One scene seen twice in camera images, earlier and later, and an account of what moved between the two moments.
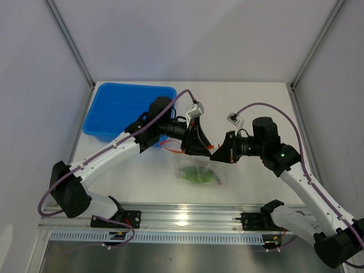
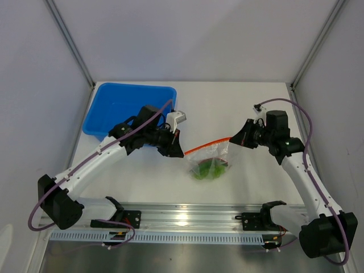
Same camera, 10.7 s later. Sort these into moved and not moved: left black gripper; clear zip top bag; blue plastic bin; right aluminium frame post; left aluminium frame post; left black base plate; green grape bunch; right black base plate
Moved: left black gripper; clear zip top bag; green grape bunch
Not moved: left black base plate; blue plastic bin; right black base plate; right aluminium frame post; left aluminium frame post
